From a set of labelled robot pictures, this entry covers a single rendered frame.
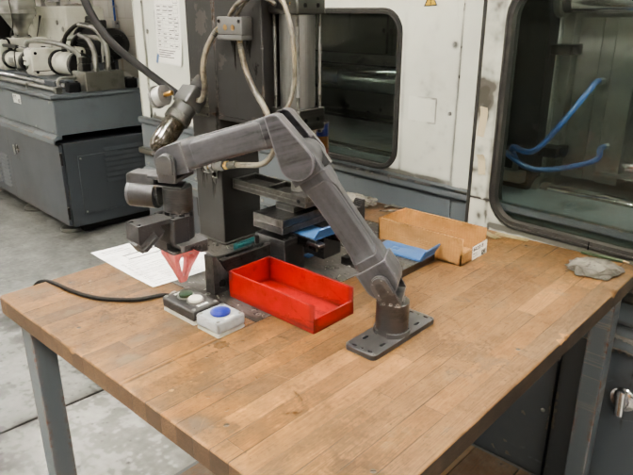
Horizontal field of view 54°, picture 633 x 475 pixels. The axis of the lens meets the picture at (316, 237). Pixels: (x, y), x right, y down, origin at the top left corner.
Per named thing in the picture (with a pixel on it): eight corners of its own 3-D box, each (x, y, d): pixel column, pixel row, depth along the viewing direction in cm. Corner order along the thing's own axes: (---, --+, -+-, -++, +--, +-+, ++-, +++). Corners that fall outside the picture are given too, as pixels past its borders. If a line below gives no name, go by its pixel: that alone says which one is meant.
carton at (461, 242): (460, 270, 149) (462, 239, 147) (378, 245, 165) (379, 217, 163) (485, 255, 158) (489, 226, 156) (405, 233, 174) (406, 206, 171)
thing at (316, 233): (319, 242, 141) (319, 230, 140) (273, 227, 150) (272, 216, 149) (339, 235, 145) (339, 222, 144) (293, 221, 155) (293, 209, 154)
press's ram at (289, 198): (285, 248, 141) (284, 118, 130) (214, 223, 157) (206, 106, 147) (337, 229, 153) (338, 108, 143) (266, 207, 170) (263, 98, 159)
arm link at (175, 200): (153, 217, 119) (150, 182, 117) (167, 208, 124) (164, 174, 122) (186, 221, 117) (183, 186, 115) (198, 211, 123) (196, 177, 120)
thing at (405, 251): (426, 263, 146) (426, 252, 145) (371, 248, 155) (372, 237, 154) (440, 254, 151) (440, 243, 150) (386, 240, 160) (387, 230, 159)
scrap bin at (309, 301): (314, 335, 118) (314, 306, 116) (229, 296, 134) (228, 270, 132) (353, 313, 126) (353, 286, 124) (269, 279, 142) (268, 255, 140)
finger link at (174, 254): (176, 290, 122) (172, 246, 119) (155, 279, 127) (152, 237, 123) (203, 280, 127) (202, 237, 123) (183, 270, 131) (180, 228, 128)
